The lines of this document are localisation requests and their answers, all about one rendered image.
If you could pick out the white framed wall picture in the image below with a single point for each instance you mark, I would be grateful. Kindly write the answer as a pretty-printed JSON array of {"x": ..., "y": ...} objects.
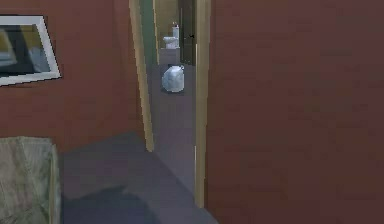
[{"x": 23, "y": 50}]

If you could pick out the dark room door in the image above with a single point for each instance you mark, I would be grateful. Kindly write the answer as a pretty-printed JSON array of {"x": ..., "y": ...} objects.
[{"x": 187, "y": 33}]

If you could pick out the pale blue garbage bag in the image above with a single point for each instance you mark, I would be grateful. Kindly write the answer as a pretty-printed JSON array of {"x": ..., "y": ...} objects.
[{"x": 173, "y": 79}]

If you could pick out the white toilet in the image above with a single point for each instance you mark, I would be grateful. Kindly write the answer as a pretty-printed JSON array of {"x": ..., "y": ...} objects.
[{"x": 172, "y": 39}]

